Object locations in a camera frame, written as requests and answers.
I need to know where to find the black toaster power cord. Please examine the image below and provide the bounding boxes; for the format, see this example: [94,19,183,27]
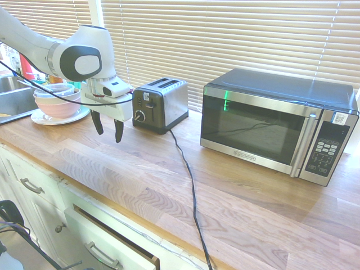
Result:
[168,128,215,270]

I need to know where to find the white window frame post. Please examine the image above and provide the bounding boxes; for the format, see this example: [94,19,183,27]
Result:
[88,0,111,32]

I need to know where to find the red bottle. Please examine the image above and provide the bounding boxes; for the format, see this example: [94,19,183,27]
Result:
[19,53,36,81]

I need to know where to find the metal cabinet bar handle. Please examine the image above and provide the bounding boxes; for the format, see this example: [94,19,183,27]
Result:
[19,177,45,195]

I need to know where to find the narrow beige window blinds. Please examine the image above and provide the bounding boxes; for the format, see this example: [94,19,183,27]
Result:
[0,0,92,43]

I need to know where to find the white plate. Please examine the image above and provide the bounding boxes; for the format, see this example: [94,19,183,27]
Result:
[30,104,91,125]

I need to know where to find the curved metal drawer handle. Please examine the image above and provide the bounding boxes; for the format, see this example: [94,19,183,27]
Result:
[84,241,123,270]

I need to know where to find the stainless steel sink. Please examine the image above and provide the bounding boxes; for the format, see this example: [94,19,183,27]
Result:
[0,75,39,125]

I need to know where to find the white open drawer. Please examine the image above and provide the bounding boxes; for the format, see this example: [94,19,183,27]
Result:
[64,205,160,270]

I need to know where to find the stainless steel black microwave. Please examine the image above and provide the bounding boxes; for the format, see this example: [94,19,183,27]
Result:
[200,67,360,187]

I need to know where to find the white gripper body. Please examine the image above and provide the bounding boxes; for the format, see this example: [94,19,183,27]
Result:
[80,85,134,123]

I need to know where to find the cream white bowl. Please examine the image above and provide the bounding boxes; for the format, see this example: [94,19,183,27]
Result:
[33,88,82,106]

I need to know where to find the pink bowl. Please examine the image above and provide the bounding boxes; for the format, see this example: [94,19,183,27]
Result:
[35,97,83,119]

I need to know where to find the clear plastic container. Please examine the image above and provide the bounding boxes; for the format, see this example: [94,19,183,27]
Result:
[34,83,76,98]

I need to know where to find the wide beige window blinds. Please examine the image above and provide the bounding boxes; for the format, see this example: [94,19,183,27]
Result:
[101,0,360,113]

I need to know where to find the stainless steel two-slot toaster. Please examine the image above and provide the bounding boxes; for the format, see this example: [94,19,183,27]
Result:
[132,77,190,135]

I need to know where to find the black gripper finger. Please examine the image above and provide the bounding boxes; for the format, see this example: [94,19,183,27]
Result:
[114,119,125,143]
[90,110,105,136]

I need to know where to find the black camera stand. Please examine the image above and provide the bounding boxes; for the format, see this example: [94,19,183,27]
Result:
[0,199,83,270]

